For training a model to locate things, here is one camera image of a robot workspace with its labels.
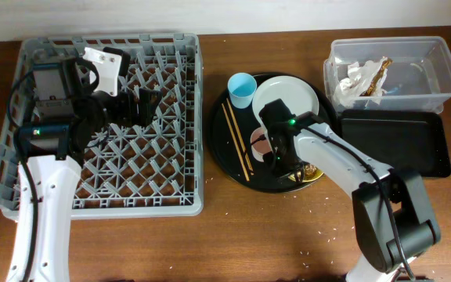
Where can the clear plastic bin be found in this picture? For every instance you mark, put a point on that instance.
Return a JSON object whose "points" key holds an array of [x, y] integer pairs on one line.
{"points": [[419, 78]]}

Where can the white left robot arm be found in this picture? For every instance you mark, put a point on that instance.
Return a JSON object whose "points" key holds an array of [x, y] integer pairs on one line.
{"points": [[76, 98]]}

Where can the rectangular black tray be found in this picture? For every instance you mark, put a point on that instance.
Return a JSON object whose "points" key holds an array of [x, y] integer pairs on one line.
{"points": [[402, 139]]}

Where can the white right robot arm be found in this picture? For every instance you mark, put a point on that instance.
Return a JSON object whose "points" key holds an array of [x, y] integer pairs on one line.
{"points": [[394, 220]]}

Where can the round black tray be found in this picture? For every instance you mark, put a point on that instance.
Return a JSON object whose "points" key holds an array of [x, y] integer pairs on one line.
{"points": [[220, 143]]}

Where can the brown snack wrapper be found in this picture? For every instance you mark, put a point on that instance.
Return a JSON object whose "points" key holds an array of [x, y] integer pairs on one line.
{"points": [[377, 77]]}

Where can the pink cup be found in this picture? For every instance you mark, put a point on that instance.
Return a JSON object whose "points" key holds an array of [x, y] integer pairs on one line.
{"points": [[261, 147]]}

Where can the light blue cup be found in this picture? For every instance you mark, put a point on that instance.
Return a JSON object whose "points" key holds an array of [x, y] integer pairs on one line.
{"points": [[241, 87]]}

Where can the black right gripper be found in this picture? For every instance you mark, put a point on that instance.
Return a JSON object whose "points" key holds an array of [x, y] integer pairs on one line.
{"points": [[282, 171]]}

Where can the grey dishwasher rack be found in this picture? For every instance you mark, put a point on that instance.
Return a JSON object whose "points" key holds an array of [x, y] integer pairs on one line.
{"points": [[128, 172]]}

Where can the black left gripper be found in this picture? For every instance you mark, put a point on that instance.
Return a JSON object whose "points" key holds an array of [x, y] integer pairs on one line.
{"points": [[145, 109]]}

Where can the crumpled white paper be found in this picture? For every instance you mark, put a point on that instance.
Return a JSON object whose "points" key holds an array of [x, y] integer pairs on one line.
{"points": [[348, 91]]}

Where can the pale green plate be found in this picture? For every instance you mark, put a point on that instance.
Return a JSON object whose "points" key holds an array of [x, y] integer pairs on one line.
{"points": [[296, 94]]}

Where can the yellow bowl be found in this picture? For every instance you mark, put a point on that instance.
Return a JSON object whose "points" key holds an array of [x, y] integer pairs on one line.
{"points": [[306, 174]]}

